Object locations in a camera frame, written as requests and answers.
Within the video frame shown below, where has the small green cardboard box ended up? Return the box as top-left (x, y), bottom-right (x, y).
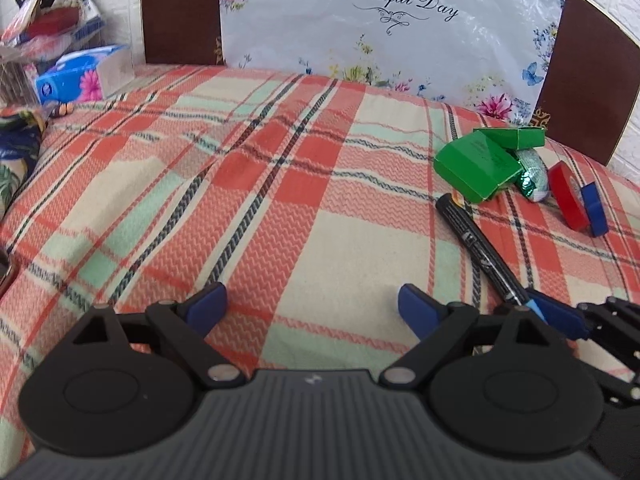
top-left (472, 127), bottom-right (547, 151)

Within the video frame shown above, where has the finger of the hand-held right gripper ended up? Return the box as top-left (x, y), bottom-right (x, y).
top-left (575, 332), bottom-right (640, 403)
top-left (525, 287), bottom-right (640, 342)

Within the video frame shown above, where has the large green cardboard box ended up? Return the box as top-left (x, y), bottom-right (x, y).
top-left (433, 135), bottom-right (522, 205)

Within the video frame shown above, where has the tropical print cloth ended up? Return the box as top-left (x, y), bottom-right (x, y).
top-left (0, 106), bottom-right (49, 223)

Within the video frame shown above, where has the floral printed plastic bag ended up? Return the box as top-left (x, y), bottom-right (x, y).
top-left (218, 0), bottom-right (569, 127)

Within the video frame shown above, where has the blue tape roll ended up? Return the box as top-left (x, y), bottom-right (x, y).
top-left (580, 182), bottom-right (610, 238)

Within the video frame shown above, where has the plaid blanket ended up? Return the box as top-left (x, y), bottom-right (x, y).
top-left (0, 63), bottom-right (640, 463)

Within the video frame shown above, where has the black marker pen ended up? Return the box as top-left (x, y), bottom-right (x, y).
top-left (435, 193), bottom-right (547, 322)

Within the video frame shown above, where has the blue and white carton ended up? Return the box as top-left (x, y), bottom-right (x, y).
top-left (70, 0), bottom-right (107, 43)

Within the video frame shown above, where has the red tape roll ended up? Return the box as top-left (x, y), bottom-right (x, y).
top-left (547, 161), bottom-right (592, 234)

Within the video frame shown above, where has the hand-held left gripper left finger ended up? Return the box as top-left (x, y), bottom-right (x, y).
top-left (72, 282), bottom-right (247, 391)

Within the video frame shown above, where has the green foil wrapped candy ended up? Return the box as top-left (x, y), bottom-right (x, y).
top-left (515, 148), bottom-right (551, 204)

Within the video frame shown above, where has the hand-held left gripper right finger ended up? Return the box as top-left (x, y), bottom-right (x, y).
top-left (378, 284), bottom-right (568, 391)

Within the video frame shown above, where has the brown wooden headboard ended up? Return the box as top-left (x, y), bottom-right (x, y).
top-left (139, 0), bottom-right (640, 167)

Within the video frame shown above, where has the blue floral tissue box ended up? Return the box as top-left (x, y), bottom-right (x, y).
top-left (35, 44), bottom-right (135, 107)

